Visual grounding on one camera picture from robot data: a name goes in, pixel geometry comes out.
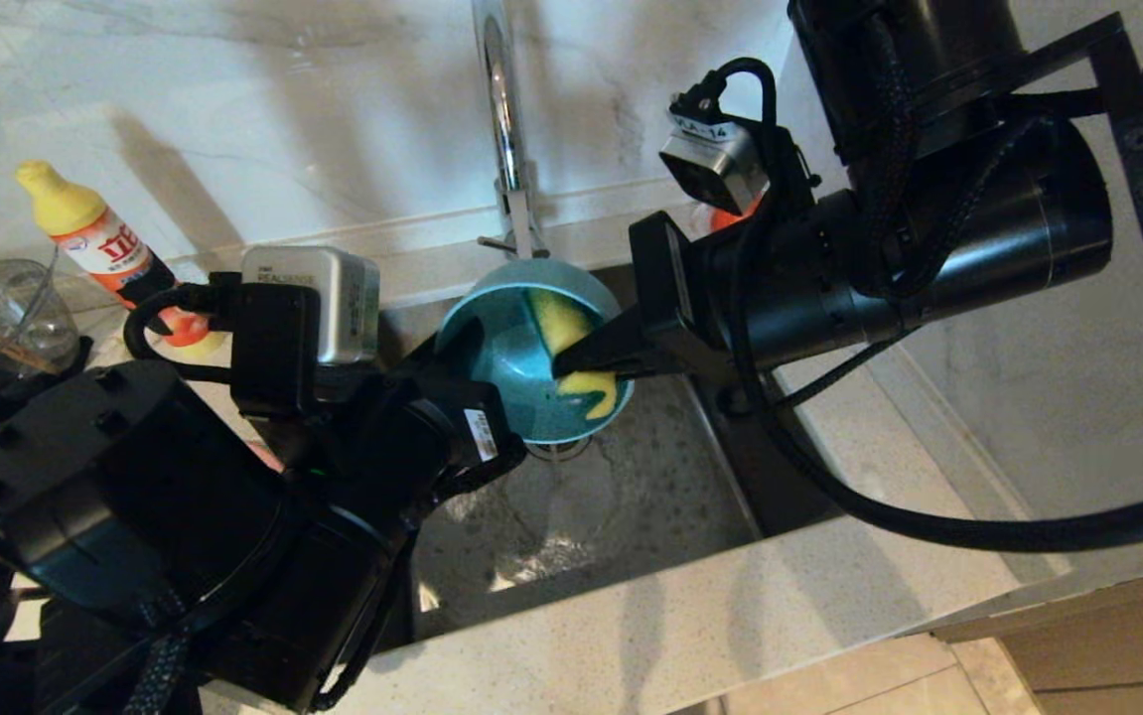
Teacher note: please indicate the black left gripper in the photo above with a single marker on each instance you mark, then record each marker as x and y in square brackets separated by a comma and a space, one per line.
[432, 437]

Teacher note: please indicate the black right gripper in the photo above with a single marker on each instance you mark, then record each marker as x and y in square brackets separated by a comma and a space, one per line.
[809, 278]

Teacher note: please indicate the blue bowl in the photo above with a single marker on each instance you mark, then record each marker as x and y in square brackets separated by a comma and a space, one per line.
[511, 348]

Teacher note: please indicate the yellow fish-shaped sponge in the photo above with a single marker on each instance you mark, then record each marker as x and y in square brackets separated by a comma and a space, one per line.
[561, 318]

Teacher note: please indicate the orange dish soap bottle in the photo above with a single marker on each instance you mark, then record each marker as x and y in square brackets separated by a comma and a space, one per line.
[65, 204]

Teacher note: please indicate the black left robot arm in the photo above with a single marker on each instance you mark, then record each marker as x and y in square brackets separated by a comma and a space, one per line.
[84, 497]

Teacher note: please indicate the stainless steel sink basin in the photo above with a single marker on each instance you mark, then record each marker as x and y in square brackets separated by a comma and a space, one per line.
[631, 497]

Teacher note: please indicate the running tap water stream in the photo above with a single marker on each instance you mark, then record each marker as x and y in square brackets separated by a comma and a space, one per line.
[526, 233]

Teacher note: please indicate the chrome kitchen faucet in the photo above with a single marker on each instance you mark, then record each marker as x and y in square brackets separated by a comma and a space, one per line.
[501, 109]

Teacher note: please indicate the clear glass bowl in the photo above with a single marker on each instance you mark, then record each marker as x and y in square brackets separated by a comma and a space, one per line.
[20, 298]

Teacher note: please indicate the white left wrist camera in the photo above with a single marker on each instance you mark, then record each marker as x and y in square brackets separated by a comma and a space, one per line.
[348, 298]

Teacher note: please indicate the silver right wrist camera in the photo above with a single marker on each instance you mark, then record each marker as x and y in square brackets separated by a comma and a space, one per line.
[720, 164]

